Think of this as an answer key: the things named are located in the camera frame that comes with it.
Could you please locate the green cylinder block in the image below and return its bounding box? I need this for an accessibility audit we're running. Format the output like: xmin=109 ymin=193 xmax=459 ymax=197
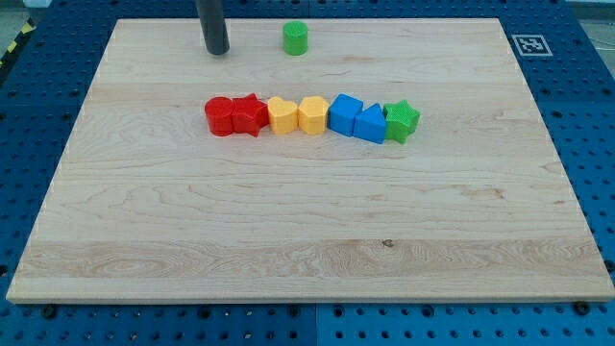
xmin=283 ymin=20 xmax=308 ymax=56

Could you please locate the yellow hexagon block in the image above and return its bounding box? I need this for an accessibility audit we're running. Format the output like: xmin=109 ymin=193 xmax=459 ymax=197
xmin=298 ymin=95 xmax=330 ymax=135

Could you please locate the yellow heart block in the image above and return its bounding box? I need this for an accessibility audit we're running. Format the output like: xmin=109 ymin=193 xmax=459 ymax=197
xmin=267 ymin=96 xmax=298 ymax=135

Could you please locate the blue cube block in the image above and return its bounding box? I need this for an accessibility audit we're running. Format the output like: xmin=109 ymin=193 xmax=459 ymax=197
xmin=328 ymin=93 xmax=363 ymax=136

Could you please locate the blue triangle block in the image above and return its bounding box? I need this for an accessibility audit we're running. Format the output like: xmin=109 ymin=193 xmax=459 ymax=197
xmin=353 ymin=103 xmax=386 ymax=144

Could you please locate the red star block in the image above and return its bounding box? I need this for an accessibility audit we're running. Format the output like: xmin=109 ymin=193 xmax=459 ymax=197
xmin=232 ymin=93 xmax=269 ymax=137

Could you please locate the green star block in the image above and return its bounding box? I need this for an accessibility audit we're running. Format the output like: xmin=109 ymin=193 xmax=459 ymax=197
xmin=383 ymin=100 xmax=421 ymax=144

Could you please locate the red cylinder block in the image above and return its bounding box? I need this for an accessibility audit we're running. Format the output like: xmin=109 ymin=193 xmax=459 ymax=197
xmin=204 ymin=96 xmax=234 ymax=136

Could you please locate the light wooden board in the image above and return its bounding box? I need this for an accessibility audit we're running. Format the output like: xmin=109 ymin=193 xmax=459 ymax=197
xmin=7 ymin=18 xmax=614 ymax=305

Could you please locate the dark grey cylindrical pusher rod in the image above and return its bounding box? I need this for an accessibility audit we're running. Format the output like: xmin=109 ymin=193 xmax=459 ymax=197
xmin=195 ymin=0 xmax=230 ymax=56

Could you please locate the white fiducial marker tag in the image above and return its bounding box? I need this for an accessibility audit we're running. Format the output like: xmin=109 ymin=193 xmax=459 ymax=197
xmin=511 ymin=34 xmax=553 ymax=57

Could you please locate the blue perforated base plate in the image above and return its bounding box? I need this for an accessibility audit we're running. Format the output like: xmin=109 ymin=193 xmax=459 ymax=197
xmin=1 ymin=1 xmax=614 ymax=345

